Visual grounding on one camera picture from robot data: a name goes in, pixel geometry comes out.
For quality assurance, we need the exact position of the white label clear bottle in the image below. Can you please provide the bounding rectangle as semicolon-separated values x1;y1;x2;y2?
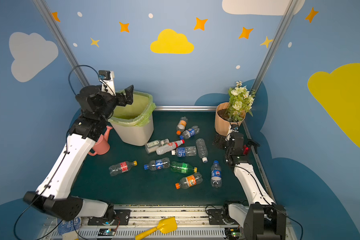
145;139;170;154

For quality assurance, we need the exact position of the red cap white bottle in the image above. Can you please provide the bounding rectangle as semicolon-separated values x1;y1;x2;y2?
156;140;185;156

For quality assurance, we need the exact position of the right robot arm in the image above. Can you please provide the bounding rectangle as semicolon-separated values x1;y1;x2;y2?
213;132;287;240

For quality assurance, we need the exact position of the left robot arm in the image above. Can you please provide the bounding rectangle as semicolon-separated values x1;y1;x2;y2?
23;86;134;221

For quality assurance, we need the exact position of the green bin liner bag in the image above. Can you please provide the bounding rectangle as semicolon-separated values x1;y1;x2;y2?
108;92;156;127

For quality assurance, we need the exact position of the white plastic waste bin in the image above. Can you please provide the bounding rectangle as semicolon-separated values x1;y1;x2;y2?
109;115;154;146

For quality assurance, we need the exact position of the red spray bottle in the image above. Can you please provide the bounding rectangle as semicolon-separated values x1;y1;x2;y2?
243;139;261;156

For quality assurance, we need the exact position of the beige ribbed flower pot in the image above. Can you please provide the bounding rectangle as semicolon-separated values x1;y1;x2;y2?
215;102;236;136

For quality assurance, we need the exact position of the clear ribbed bottle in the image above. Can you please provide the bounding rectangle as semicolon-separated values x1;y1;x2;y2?
196;138;208;163

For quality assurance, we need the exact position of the pepsi bottle right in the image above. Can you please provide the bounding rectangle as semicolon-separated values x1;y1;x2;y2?
211;160;222;188

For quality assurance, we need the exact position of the blue label white cap bottle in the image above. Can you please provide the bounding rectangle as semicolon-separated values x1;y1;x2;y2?
171;146;197;158

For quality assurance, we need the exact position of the artificial white flower plant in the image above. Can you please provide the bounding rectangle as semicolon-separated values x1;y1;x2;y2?
224;81;256;122

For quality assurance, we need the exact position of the small blue label bottle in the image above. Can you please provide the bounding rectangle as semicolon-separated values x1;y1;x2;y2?
180;126;200;140

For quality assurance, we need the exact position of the orange cap orange label bottle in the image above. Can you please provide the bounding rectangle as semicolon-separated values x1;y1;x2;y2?
175;172;203;190

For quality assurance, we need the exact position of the pink watering can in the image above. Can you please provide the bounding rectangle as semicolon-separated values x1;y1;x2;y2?
88;126;113;156

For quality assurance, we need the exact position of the green soda bottle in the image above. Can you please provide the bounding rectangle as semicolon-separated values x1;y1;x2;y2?
170;162;198;174

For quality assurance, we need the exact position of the red label yellow cap bottle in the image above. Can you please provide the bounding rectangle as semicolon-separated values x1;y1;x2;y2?
109;161;138;177

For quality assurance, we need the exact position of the pepsi bottle lying left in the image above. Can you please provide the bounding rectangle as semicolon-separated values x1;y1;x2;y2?
144;158;171;171

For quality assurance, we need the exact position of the right circuit board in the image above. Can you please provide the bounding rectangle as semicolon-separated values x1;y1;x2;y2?
224;228;243;240

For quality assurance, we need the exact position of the circuit board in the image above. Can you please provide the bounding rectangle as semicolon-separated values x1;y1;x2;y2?
224;228;243;240
98;229;116;238

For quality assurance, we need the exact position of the yellow toy shovel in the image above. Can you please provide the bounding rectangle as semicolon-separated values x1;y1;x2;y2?
135;217;178;240

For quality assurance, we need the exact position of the left circuit board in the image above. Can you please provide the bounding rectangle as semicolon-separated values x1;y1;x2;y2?
98;229;116;238

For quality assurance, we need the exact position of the white blue work glove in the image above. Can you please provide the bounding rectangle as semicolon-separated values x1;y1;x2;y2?
58;217;82;236

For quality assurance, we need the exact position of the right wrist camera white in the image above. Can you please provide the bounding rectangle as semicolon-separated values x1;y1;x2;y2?
226;124;239;141

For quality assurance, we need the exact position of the aluminium frame rail back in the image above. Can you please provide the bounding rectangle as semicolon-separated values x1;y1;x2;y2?
155;105;217;112

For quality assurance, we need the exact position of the aluminium frame post left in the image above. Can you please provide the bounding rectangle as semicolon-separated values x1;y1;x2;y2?
33;0;95;92

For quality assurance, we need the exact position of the aluminium frame post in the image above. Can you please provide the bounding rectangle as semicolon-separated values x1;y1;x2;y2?
251;0;299;93
33;0;95;92

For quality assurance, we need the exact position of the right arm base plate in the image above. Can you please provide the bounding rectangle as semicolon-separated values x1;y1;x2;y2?
206;208;239;226

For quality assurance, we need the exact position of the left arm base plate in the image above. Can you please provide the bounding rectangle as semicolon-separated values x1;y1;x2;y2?
88;209;131;226

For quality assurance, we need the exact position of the aluminium frame post right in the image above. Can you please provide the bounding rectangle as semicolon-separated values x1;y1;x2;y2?
251;0;299;93

